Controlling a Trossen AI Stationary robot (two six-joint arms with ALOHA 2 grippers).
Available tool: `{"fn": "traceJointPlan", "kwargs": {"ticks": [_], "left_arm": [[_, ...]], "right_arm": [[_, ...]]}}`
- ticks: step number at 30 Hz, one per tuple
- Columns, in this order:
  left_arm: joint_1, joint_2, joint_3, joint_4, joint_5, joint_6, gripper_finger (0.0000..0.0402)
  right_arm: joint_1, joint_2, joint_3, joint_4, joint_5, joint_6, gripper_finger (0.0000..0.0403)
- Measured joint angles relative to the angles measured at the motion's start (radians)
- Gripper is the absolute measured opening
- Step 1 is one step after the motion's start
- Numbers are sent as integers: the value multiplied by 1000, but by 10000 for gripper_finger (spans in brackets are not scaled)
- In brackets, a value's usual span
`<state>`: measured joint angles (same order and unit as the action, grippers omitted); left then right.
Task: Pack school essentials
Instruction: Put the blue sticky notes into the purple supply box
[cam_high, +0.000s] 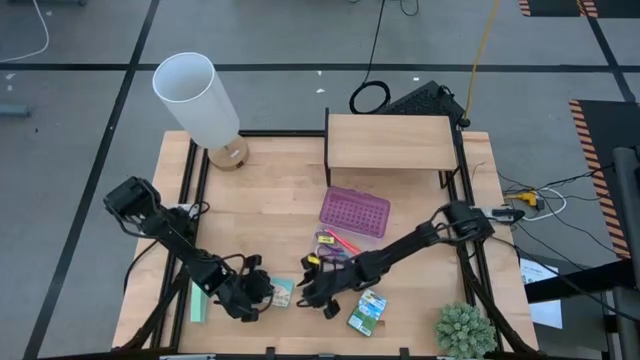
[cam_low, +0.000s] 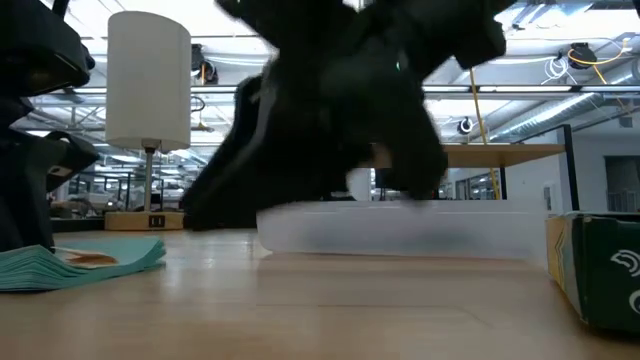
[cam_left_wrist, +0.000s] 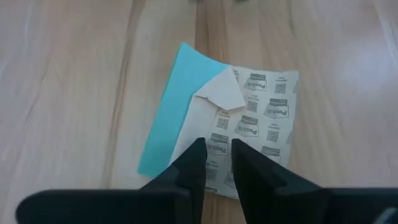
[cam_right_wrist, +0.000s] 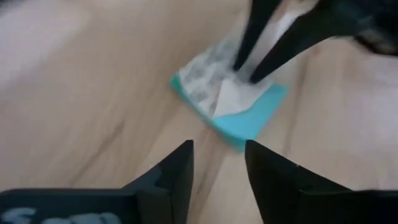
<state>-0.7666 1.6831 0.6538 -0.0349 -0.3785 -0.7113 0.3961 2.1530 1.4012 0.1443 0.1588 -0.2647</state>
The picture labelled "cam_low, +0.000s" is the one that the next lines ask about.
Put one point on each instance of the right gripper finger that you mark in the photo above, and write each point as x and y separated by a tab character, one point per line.
235	180
417	160

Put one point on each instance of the black metal table frame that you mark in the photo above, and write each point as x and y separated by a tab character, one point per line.
80	225

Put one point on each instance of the clear pencil case purple lid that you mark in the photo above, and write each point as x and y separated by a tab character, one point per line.
400	232

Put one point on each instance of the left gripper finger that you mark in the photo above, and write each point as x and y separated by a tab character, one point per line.
25	200

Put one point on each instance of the green yellow crayon box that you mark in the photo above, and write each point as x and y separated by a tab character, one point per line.
600	270

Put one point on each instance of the teal sticky note pad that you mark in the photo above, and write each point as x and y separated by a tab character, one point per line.
125	255

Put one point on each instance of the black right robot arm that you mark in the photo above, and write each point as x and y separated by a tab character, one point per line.
460	25

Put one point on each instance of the white shade wooden table lamp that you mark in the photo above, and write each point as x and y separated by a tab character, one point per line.
147	85

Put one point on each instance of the wooden shelf riser black legs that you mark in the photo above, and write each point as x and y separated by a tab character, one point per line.
500	155

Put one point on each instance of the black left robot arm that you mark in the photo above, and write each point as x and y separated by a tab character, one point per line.
35	50

